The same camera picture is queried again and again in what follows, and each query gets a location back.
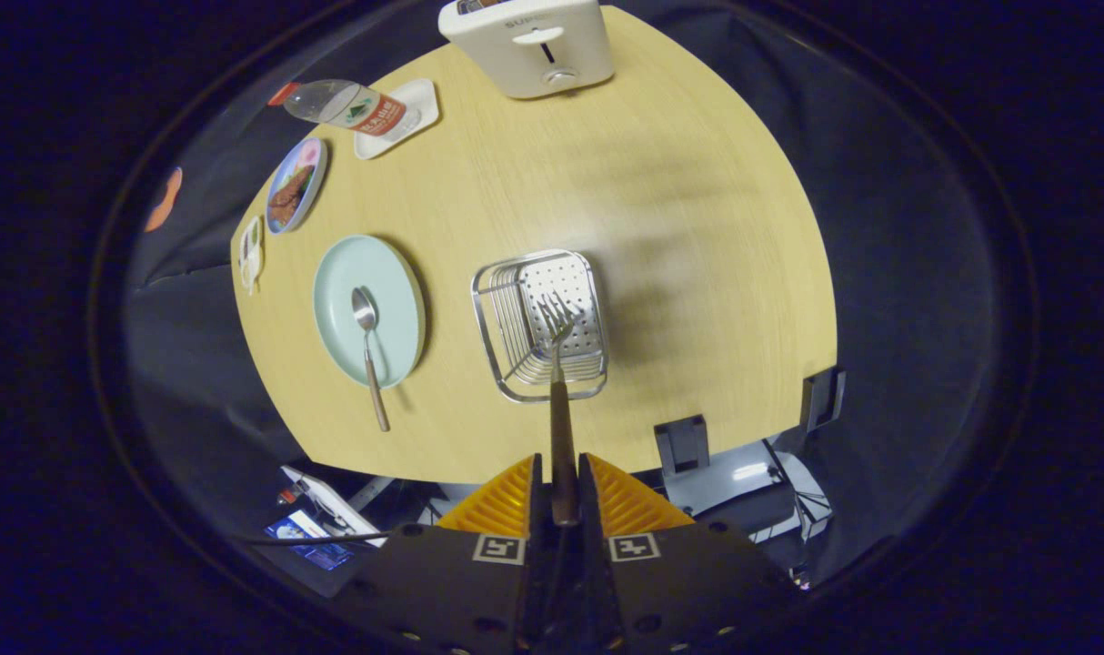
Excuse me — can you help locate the metal spoon wooden handle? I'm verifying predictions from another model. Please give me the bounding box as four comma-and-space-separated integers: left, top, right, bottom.
351, 287, 392, 433

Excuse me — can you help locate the white toaster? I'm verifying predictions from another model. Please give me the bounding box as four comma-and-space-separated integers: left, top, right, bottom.
437, 0, 616, 99

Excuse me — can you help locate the white equipment under table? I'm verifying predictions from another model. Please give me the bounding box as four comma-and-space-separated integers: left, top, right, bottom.
666, 439, 835, 547

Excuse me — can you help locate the black table clamp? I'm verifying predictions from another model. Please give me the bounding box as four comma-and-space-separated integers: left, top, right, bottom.
802, 368, 847, 432
654, 415, 710, 476

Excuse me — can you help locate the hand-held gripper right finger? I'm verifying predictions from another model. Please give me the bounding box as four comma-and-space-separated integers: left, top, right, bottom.
577, 453, 803, 655

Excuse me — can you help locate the white square coaster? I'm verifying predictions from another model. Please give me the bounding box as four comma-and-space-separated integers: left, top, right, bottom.
353, 78, 440, 161

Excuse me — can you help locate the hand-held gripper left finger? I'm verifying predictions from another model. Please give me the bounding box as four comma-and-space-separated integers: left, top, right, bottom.
334, 453, 546, 655

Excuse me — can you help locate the small white divided dish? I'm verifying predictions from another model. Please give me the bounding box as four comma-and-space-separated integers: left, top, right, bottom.
237, 215, 266, 297

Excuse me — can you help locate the blue printed box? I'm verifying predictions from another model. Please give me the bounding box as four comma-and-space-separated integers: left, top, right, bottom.
264, 509, 355, 572

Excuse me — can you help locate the metal fork wooden handle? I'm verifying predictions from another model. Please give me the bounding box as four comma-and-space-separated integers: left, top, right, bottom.
538, 291, 585, 529

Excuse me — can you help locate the light green plate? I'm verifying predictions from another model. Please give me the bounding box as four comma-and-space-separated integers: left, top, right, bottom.
313, 235, 426, 390

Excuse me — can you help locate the clear water bottle red cap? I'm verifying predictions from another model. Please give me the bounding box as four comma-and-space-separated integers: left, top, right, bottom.
268, 79, 423, 142

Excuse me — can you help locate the blue plate with food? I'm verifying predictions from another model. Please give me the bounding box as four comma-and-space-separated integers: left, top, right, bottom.
266, 136, 328, 236

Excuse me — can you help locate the perforated metal drain basket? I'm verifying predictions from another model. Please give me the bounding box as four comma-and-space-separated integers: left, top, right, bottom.
471, 249, 609, 404

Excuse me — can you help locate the white flat device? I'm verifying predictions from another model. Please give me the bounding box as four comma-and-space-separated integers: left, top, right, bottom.
279, 466, 389, 549

